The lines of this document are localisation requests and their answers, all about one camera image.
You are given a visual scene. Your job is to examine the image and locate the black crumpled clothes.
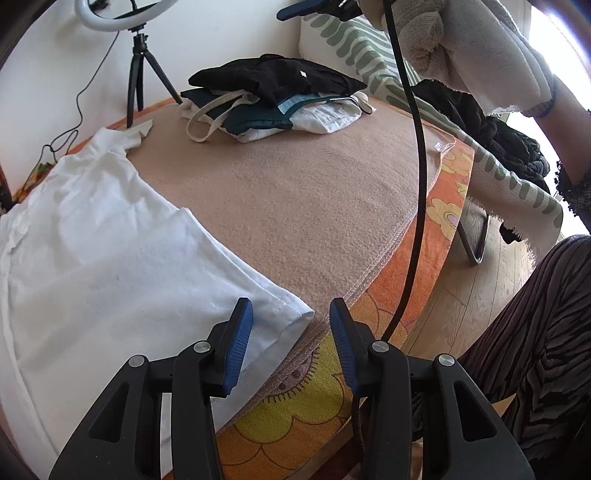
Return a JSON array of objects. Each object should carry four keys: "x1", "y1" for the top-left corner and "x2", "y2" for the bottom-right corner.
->
[{"x1": 411, "y1": 78, "x2": 555, "y2": 245}]

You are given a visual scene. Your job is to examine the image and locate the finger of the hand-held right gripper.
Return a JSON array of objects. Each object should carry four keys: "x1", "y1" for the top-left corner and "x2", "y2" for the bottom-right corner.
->
[{"x1": 276, "y1": 0, "x2": 365, "y2": 21}]

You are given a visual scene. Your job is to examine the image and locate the dark teal folded garment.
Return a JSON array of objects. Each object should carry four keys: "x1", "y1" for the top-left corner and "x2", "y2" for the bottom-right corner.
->
[{"x1": 180, "y1": 88, "x2": 324, "y2": 137}]

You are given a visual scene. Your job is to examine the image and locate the beige tote bag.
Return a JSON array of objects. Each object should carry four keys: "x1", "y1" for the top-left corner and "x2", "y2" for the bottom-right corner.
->
[{"x1": 178, "y1": 90, "x2": 259, "y2": 141}]

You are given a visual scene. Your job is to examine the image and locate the thin black ring light cable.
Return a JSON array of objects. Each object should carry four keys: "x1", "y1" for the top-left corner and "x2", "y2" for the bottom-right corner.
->
[{"x1": 37, "y1": 34, "x2": 116, "y2": 162}]

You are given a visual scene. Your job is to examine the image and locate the green striped white cushion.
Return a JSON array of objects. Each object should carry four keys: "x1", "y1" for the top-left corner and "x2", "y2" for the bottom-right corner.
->
[{"x1": 298, "y1": 11, "x2": 564, "y2": 259}]

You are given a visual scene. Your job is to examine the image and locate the black ring light tripod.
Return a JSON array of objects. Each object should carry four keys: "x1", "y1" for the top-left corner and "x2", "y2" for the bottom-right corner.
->
[{"x1": 126, "y1": 25, "x2": 183, "y2": 129}]

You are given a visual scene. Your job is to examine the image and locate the white t-shirt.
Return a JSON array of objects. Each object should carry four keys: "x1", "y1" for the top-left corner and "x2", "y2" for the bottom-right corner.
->
[{"x1": 0, "y1": 127, "x2": 317, "y2": 462}]

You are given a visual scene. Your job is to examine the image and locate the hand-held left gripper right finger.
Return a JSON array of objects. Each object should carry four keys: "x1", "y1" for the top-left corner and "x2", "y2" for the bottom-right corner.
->
[{"x1": 329, "y1": 298, "x2": 536, "y2": 480}]

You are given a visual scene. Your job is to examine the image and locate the person's right forearm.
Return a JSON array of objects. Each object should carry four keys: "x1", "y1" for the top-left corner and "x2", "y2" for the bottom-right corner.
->
[{"x1": 522, "y1": 78, "x2": 591, "y2": 217}]

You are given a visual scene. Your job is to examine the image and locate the black folded garment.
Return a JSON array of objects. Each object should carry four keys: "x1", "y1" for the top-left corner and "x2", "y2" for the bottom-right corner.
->
[{"x1": 188, "y1": 54, "x2": 368, "y2": 104}]

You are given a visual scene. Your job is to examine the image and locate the person's leg in striped pants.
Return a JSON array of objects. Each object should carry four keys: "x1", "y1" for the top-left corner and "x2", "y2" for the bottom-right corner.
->
[{"x1": 411, "y1": 235, "x2": 591, "y2": 480}]

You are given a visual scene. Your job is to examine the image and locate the orange floral sheet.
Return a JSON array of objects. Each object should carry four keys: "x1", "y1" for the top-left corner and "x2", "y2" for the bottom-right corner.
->
[{"x1": 14, "y1": 97, "x2": 476, "y2": 480}]

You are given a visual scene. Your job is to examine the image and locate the person's right hand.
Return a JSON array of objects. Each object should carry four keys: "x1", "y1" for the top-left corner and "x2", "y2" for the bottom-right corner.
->
[{"x1": 358, "y1": 0, "x2": 557, "y2": 116}]

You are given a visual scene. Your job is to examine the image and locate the thick black gripper cable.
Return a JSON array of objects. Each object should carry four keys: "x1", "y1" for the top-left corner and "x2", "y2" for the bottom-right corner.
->
[{"x1": 381, "y1": 0, "x2": 428, "y2": 342}]

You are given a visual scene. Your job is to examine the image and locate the white folded garment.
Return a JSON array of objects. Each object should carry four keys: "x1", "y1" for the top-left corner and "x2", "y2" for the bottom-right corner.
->
[{"x1": 231, "y1": 92, "x2": 375, "y2": 144}]

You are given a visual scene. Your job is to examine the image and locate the metal chair leg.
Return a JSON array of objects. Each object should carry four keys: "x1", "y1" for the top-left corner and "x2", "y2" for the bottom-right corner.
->
[{"x1": 455, "y1": 198, "x2": 490, "y2": 267}]

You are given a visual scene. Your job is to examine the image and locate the beige blanket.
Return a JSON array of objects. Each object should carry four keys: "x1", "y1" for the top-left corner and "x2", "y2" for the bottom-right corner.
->
[{"x1": 122, "y1": 95, "x2": 458, "y2": 435}]

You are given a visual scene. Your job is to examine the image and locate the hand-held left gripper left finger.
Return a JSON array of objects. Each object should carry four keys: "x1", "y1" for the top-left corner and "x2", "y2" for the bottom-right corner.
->
[{"x1": 48, "y1": 298, "x2": 254, "y2": 480}]

